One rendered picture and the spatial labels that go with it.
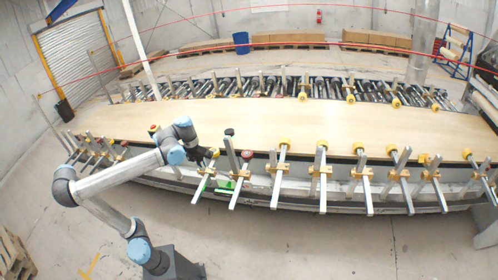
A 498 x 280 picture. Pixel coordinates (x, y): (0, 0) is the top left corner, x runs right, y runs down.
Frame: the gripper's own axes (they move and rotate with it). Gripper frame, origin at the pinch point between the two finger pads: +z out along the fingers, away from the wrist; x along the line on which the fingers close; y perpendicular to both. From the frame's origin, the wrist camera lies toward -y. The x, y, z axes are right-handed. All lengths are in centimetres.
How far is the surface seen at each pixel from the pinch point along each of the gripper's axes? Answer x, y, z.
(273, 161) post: -6.4, -41.3, -4.2
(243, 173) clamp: -7.5, -20.6, 11.0
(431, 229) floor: -13, -208, 98
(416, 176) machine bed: -28, -152, 29
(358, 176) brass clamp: -6, -91, 4
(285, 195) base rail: -5, -48, 28
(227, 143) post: -6.4, -16.2, -15.6
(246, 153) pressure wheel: -21.9, -19.7, 7.2
